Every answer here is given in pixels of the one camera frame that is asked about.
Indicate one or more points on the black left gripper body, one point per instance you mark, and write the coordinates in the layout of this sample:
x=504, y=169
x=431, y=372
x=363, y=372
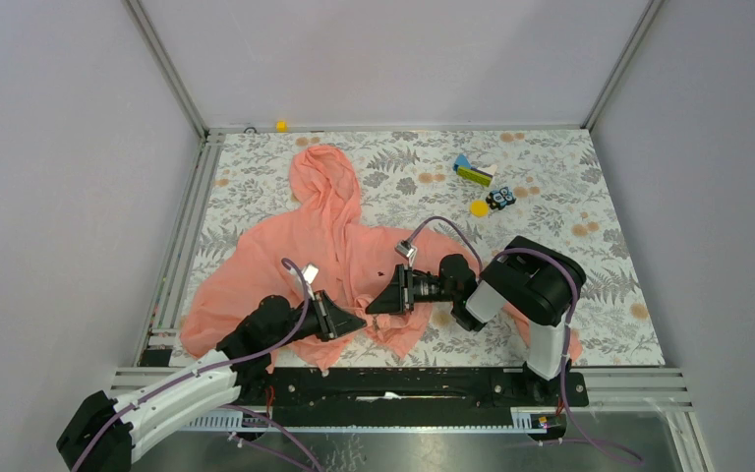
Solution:
x=315, y=320

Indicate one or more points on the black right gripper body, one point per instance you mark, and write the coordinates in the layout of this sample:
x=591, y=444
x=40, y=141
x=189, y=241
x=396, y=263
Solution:
x=423, y=288

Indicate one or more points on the salmon pink hooded jacket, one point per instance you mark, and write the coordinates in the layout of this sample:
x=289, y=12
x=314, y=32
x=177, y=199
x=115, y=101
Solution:
x=354, y=260

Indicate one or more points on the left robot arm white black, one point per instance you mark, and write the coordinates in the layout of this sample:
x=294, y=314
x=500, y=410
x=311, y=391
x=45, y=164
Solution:
x=111, y=434

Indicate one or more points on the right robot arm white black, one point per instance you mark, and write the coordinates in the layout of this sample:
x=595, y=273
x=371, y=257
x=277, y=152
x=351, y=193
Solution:
x=541, y=284

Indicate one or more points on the small yellow round object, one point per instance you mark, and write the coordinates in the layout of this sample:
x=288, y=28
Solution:
x=479, y=208

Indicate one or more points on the floral patterned table mat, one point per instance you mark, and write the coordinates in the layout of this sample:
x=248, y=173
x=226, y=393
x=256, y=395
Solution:
x=407, y=181

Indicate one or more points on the black blue patterned toy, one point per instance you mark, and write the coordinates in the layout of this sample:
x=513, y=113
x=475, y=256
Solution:
x=500, y=199

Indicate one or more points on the blue green white box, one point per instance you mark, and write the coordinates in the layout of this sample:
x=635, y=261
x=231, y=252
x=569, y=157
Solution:
x=483, y=176

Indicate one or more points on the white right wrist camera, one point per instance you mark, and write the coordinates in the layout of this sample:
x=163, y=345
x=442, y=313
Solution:
x=407, y=251

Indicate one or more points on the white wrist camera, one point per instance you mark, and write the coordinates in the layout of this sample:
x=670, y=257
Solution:
x=308, y=275
x=407, y=251

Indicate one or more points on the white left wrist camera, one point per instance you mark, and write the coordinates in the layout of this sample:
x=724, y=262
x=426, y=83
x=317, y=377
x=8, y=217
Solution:
x=308, y=275

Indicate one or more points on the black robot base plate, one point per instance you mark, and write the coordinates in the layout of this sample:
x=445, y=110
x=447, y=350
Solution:
x=392, y=396

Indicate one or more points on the white slotted cable duct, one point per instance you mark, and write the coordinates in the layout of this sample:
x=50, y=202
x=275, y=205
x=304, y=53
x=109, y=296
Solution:
x=228, y=421

